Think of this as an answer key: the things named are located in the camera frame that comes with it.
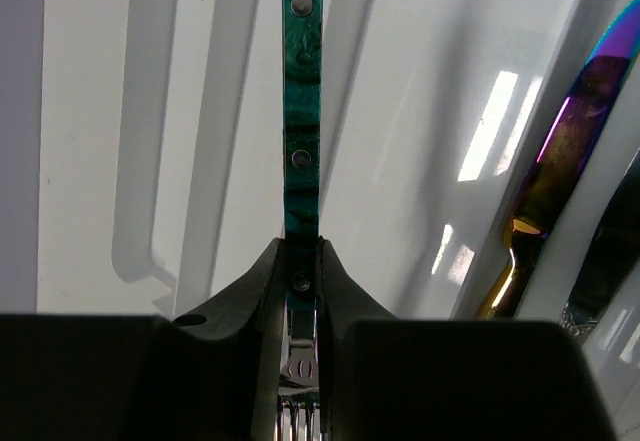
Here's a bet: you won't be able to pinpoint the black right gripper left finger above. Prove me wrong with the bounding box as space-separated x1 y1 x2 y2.
1 239 284 440

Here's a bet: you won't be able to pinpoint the iridescent rainbow knife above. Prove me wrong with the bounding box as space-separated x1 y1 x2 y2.
475 0 639 320

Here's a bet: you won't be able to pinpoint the dark ornate handled knife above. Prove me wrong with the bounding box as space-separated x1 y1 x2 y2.
560 156 639 341

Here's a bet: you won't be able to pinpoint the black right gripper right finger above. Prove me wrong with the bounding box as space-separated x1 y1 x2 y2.
315 239 639 440

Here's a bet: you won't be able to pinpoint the green handled fork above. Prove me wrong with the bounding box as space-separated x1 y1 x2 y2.
277 0 323 440

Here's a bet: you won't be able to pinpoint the white cutlery tray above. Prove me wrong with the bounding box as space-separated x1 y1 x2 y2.
36 0 629 318

